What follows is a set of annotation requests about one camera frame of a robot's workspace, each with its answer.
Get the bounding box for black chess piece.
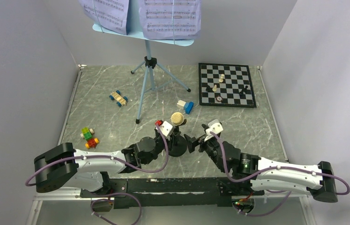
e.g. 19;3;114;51
239;85;248;96
206;86;213;92

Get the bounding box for white chess pawn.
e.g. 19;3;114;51
212;84;217;92

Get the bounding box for blue white block toy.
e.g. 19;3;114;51
177;100;194;114

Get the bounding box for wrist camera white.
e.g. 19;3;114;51
204;119;223;142
155;120;174;140

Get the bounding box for poker chip on chessboard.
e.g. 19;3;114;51
215;96;223;102

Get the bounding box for black chess piece right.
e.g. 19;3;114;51
239;85;248;96

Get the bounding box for left sheet music page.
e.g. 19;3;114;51
78;0;129;35

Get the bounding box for white chess piece upper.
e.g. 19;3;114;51
218;74;225;83

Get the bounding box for black chess piece left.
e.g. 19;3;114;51
206;86;213;92

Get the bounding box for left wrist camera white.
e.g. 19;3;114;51
155;120;174;140

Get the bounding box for black microphone stand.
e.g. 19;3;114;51
168;119;187;157

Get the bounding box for black white chessboard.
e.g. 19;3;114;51
198;63;257;108

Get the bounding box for wooden toy car blue wheels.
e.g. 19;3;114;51
109;90;128;107

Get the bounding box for light blue music stand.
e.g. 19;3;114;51
92;0;195;125

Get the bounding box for sheet music page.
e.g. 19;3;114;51
78;0;129;35
138;0;202;41

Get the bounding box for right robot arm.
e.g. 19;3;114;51
184;122;338;203

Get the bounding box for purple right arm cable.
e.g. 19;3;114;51
209;131;350;218

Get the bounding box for colourful brick toy train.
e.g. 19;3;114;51
80;127;99;149

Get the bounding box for right sheet music page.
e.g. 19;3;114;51
138;0;202;41

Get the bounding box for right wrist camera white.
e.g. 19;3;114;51
204;119;223;142

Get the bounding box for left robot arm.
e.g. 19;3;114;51
32;127;187;197

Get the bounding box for gold toy microphone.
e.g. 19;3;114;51
171;112;186;126

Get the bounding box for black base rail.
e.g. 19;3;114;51
80;175;265;209

